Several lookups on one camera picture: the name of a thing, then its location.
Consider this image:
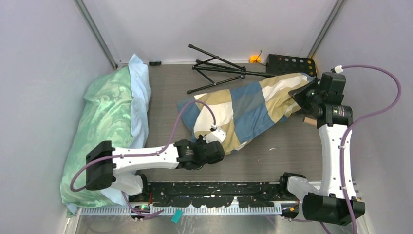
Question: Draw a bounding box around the black perforated board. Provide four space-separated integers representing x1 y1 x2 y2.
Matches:
265 54 317 77

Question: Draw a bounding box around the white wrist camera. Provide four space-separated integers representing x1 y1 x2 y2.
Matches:
203 127 226 143
331 65 343 74

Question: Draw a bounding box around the teal tape piece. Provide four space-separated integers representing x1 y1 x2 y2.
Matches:
171 209 184 224

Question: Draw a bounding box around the aluminium slotted rail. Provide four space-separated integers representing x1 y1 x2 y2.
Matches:
80 197 298 216

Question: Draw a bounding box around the small black clip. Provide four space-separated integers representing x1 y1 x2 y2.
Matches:
148 61 162 66

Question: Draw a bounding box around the tan wooden block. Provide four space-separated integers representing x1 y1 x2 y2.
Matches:
303 117 317 126

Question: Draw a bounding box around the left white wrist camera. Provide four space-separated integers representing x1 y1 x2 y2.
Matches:
203 127 226 143

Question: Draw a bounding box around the light blue pillow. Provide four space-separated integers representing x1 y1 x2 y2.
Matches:
101 53 152 206

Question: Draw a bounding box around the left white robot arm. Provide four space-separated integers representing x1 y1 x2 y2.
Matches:
86 130 226 202

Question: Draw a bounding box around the black folding tripod stand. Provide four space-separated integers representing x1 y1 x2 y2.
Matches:
187 44 276 95

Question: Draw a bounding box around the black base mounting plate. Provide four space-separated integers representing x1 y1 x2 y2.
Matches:
129 182 298 208

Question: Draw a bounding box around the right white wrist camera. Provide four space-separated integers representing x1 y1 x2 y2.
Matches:
331 65 343 74

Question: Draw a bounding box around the blue beige checkered pillow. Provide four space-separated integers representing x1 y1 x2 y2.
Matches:
176 73 313 155

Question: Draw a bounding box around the green patterned pillow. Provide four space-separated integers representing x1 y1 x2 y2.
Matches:
60 66 133 213

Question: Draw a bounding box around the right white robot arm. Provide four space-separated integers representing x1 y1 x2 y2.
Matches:
278 72 365 226

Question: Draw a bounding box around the orange small block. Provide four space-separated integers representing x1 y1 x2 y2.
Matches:
249 55 261 63

